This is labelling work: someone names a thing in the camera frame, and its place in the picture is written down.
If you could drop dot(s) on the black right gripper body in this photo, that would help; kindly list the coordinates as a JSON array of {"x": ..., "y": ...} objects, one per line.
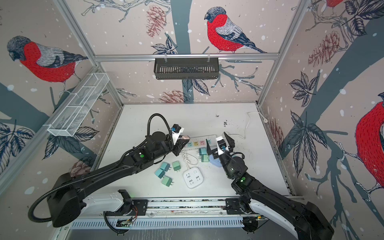
[{"x": 225, "y": 161}]

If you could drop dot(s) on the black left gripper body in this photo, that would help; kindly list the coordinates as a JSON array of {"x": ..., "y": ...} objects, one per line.
[{"x": 168, "y": 147}]

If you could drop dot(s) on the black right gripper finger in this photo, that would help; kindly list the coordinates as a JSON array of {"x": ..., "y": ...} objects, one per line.
[
  {"x": 230, "y": 142},
  {"x": 212, "y": 148}
]

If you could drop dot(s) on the white multicolour power strip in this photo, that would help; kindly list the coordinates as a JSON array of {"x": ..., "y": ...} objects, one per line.
[{"x": 201, "y": 142}]

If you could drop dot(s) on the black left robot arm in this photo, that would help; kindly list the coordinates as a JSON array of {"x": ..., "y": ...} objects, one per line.
[{"x": 65, "y": 202}]

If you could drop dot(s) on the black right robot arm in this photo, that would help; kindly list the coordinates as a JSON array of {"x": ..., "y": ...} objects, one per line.
[{"x": 303, "y": 221}]

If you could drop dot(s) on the teal charger plug centre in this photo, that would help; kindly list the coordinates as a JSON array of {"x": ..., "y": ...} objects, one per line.
[{"x": 203, "y": 151}]

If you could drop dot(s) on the teal charger plug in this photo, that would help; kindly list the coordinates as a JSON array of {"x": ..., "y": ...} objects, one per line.
[
  {"x": 160, "y": 173},
  {"x": 165, "y": 166},
  {"x": 203, "y": 151}
]

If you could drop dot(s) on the green charger plug centre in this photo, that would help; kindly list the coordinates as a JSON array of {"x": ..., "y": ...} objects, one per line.
[{"x": 205, "y": 158}]

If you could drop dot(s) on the green charger plug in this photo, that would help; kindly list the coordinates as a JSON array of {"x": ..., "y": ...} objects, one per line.
[
  {"x": 176, "y": 166},
  {"x": 205, "y": 158},
  {"x": 167, "y": 181}
]

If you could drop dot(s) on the green charger plug left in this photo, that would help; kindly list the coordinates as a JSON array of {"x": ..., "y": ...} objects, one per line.
[{"x": 176, "y": 166}]

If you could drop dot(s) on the teal charger plug upper left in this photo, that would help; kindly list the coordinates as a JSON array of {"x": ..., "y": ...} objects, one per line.
[{"x": 165, "y": 166}]

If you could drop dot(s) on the teal charger plug lower left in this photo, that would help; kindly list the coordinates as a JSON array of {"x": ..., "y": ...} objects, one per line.
[{"x": 160, "y": 173}]

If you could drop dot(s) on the green charger plug bottom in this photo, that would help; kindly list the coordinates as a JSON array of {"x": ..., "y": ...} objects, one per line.
[{"x": 167, "y": 181}]

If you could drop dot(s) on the blue square socket cube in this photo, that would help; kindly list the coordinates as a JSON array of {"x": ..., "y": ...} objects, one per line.
[{"x": 216, "y": 162}]

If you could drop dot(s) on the white square socket cube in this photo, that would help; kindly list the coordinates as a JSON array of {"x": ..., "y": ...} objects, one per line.
[{"x": 193, "y": 177}]

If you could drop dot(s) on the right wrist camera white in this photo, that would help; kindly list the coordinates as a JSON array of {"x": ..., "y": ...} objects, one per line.
[{"x": 221, "y": 145}]

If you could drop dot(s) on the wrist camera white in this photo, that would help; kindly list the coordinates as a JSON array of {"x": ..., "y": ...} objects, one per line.
[
  {"x": 176, "y": 131},
  {"x": 221, "y": 145}
]

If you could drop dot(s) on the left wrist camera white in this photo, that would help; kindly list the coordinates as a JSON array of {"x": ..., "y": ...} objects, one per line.
[{"x": 176, "y": 131}]

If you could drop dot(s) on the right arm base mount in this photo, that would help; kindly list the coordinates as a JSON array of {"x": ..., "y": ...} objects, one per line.
[{"x": 236, "y": 206}]

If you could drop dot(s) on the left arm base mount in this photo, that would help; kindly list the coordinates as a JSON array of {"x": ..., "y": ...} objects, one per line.
[{"x": 135, "y": 208}]

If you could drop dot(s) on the black wall shelf basket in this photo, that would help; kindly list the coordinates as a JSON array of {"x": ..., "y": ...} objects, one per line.
[{"x": 186, "y": 69}]

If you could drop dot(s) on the white wire mesh shelf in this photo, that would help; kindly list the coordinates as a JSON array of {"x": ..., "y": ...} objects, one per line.
[{"x": 71, "y": 117}]

